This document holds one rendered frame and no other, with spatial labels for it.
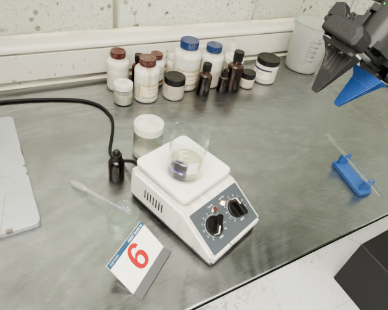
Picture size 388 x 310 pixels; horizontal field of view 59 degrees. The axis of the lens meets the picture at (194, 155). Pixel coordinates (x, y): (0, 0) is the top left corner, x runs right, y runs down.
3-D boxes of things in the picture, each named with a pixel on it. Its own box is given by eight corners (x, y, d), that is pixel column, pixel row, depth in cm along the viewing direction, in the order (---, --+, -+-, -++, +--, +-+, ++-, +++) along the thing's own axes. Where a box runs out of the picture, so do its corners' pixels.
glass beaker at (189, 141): (209, 170, 59) (218, 131, 53) (191, 193, 54) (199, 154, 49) (173, 153, 61) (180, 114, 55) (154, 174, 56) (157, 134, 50)
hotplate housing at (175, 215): (257, 226, 62) (270, 197, 57) (209, 270, 54) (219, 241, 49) (172, 158, 72) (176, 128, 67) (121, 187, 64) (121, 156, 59)
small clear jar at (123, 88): (109, 98, 84) (109, 79, 81) (127, 94, 87) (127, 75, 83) (119, 108, 82) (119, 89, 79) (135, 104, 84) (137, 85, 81)
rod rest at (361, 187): (370, 194, 73) (379, 183, 71) (358, 197, 72) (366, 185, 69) (343, 162, 80) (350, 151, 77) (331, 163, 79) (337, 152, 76)
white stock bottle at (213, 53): (222, 85, 98) (231, 47, 90) (206, 90, 94) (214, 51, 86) (207, 75, 101) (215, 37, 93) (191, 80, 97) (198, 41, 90)
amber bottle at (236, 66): (241, 88, 98) (251, 52, 91) (232, 93, 95) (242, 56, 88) (228, 81, 100) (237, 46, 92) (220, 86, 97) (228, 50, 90)
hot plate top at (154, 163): (231, 172, 60) (233, 169, 59) (183, 206, 53) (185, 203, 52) (183, 136, 65) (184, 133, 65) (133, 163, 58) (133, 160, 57)
